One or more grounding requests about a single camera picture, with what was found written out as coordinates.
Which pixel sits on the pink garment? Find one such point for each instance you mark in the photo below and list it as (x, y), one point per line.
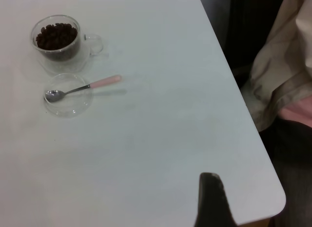
(298, 112)

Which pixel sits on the dark coffee beans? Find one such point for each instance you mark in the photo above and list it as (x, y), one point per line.
(56, 37)

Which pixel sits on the small clear glass dish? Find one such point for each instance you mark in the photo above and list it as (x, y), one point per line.
(73, 107)

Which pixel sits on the dark trousers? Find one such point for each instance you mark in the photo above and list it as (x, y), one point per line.
(292, 163)

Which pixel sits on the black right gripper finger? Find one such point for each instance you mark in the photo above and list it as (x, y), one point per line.
(212, 202)

